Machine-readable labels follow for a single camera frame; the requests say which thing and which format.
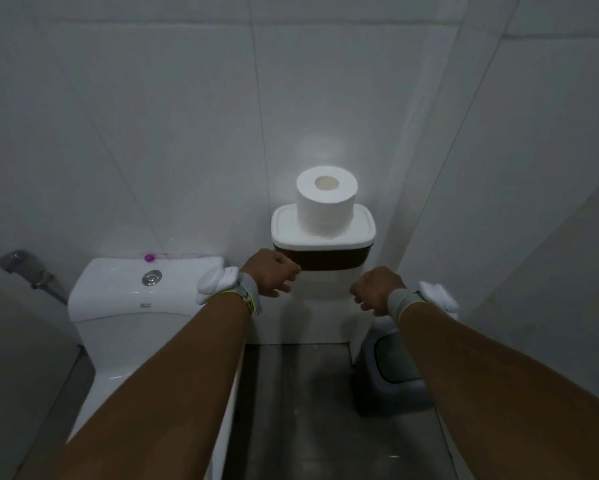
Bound person's right hand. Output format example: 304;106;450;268
349;265;408;317

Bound person's left hand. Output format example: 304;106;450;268
239;247;303;299

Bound brown wall paper holder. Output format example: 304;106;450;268
273;243;376;273

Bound white holder lid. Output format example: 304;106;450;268
271;202;377;252

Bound white toilet paper roll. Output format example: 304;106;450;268
295;165;359;239

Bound person's right forearm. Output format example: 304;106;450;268
398;302;599;480

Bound person's left forearm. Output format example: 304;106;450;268
19;293;254;480

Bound white tracker with gray wristband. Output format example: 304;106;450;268
195;266;264;317
387;281;460;327

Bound gray trash bin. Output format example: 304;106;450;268
353;318;436;417

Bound chrome bidet sprayer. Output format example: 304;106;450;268
0;249;70;307

